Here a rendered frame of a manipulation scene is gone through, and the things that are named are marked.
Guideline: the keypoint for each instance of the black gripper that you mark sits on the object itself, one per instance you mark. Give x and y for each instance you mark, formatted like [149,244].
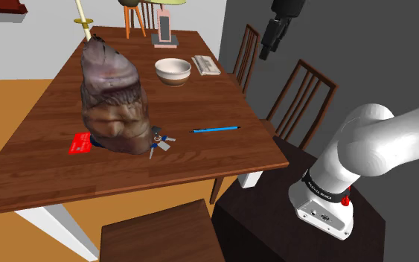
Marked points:
[288,8]

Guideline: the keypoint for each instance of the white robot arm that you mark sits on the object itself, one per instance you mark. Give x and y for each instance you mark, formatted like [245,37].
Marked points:
[361,145]

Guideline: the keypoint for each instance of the brown wooden chair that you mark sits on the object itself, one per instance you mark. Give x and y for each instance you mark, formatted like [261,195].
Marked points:
[147,14]
[158,236]
[305,105]
[246,54]

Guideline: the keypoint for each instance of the folded newspaper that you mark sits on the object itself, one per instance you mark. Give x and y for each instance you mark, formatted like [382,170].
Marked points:
[206,65]

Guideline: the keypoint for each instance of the pink table lamp green shade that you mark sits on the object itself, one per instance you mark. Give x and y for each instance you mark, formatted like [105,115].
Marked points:
[165,27]

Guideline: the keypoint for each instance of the brown wooden dining table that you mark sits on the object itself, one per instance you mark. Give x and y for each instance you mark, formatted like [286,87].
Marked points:
[202,105]

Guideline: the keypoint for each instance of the white and brown bowl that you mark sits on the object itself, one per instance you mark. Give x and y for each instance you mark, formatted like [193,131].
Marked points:
[173,72]

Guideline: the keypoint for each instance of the blue pen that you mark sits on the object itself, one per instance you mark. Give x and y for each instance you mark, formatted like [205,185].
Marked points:
[216,129]

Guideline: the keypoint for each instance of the orange stool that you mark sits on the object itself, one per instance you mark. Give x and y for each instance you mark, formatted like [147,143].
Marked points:
[127,21]

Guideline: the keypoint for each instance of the bunch of keys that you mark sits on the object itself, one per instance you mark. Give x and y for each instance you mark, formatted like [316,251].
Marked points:
[162,144]

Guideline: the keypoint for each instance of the brown bust figure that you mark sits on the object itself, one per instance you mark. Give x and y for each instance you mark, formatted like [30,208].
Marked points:
[113,101]

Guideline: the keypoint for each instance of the cream floor lamp pole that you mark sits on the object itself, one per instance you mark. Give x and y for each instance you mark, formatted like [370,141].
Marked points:
[84,25]

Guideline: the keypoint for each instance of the dark robot stand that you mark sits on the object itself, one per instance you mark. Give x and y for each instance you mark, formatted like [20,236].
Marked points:
[267,225]

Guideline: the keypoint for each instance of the red card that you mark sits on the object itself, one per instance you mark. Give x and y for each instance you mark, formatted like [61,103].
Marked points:
[80,143]

